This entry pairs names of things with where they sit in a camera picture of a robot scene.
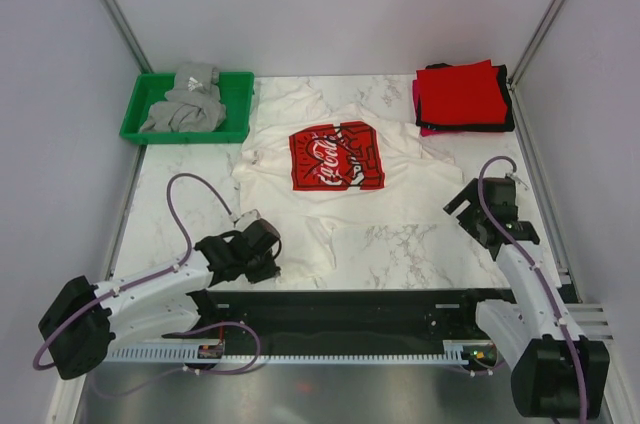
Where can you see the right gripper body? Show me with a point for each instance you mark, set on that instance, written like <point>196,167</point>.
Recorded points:
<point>476,223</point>

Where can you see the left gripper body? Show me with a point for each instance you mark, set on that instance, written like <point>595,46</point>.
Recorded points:
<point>260,268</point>

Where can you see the white Coca-Cola t-shirt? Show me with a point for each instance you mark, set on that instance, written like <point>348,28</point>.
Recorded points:
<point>310,171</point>

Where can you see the green plastic tray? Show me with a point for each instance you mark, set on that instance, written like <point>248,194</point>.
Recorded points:
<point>236,90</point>

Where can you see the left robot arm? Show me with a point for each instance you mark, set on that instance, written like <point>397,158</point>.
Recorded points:
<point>88,321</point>

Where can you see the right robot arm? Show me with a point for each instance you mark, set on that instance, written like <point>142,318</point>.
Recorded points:
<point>557,372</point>

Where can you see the pink folded t-shirt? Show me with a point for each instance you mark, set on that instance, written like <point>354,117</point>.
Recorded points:
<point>424,130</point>

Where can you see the red folded t-shirt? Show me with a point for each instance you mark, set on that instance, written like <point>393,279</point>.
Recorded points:
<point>460,94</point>

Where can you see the black folded t-shirt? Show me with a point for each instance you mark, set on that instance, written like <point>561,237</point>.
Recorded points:
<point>505,114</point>

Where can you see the grey t-shirt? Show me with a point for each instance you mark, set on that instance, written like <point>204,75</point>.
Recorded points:
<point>193,104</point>

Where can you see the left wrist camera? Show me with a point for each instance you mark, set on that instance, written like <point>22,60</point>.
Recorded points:
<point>246,219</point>

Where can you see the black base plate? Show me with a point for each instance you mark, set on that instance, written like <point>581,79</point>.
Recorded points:
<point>345,323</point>

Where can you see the right aluminium frame post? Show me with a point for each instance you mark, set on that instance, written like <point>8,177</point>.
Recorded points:
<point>543,28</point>

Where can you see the aluminium frame post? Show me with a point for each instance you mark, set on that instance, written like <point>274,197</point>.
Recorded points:
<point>543,28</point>
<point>127,34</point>

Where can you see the front aluminium rail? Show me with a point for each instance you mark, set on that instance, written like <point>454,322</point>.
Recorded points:
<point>588,320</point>

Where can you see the white slotted cable duct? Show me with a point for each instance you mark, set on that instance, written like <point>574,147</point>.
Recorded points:
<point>182,352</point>

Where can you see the left aluminium frame post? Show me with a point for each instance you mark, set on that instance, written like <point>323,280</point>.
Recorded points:
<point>127,34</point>

